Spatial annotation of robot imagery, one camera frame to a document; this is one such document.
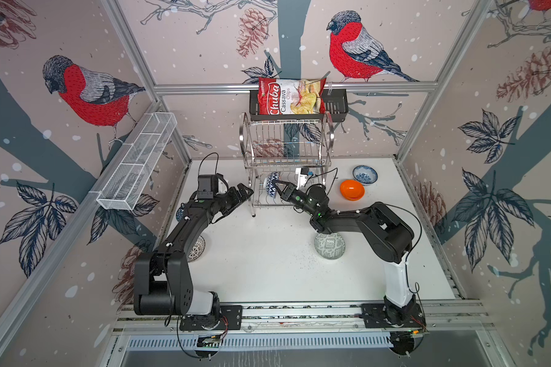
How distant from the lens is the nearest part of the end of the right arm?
0.72 meters

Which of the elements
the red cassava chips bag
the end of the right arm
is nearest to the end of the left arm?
the end of the right arm

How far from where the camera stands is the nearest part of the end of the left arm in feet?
2.45
